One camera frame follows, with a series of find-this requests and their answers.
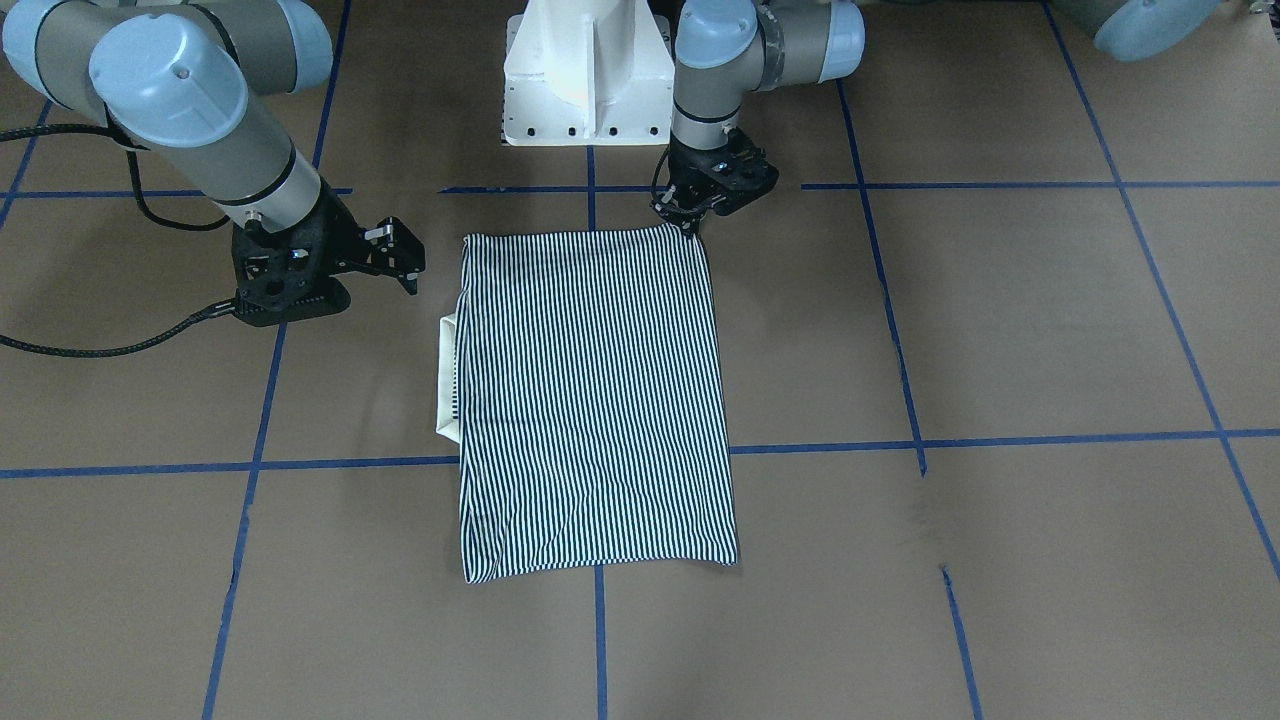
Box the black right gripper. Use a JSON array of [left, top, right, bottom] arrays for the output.
[[232, 184, 426, 327]]

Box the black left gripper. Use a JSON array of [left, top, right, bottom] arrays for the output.
[[650, 128, 780, 234]]

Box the navy white striped polo shirt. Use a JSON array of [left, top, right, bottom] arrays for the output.
[[438, 224, 739, 583]]

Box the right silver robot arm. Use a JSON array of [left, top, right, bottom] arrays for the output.
[[3, 1, 426, 327]]

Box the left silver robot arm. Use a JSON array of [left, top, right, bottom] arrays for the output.
[[650, 1, 867, 234]]

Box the brown paper table cover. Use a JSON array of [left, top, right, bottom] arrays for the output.
[[3, 1, 1279, 719]]

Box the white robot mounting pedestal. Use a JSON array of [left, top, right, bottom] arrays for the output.
[[502, 1, 675, 147]]

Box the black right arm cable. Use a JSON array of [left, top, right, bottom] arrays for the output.
[[0, 124, 251, 359]]

